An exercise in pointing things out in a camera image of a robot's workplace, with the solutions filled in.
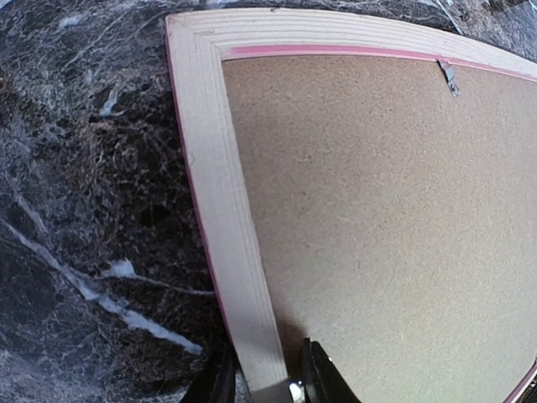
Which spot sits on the light wooden picture frame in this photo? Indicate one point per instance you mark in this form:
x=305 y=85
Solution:
x=198 y=43

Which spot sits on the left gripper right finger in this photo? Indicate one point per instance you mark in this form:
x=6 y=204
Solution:
x=322 y=381

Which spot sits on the brown cardboard backing board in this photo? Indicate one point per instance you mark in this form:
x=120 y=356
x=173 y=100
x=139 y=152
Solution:
x=396 y=223

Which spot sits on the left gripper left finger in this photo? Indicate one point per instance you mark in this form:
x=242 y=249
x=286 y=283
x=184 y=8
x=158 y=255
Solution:
x=216 y=382

